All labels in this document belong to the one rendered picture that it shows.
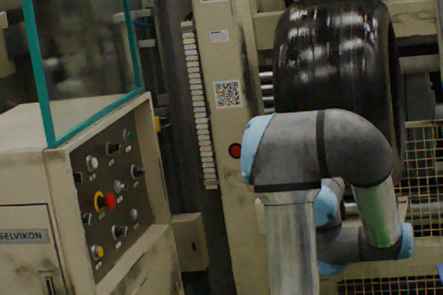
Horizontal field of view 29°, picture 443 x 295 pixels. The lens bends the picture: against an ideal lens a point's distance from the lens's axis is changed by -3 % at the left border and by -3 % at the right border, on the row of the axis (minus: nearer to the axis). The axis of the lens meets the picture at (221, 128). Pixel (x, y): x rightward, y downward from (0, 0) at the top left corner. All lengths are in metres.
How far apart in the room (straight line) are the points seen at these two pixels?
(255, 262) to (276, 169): 1.10
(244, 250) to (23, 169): 0.84
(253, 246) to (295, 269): 1.04
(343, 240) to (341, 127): 0.41
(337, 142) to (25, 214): 0.79
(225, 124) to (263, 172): 0.96
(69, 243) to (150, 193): 0.54
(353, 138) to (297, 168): 0.10
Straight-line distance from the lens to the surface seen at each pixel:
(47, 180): 1.90
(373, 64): 2.15
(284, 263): 1.47
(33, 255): 1.98
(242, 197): 2.46
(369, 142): 1.46
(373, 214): 1.63
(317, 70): 2.15
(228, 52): 2.36
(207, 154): 2.46
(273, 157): 1.45
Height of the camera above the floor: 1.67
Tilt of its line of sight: 13 degrees down
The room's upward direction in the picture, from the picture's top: 8 degrees counter-clockwise
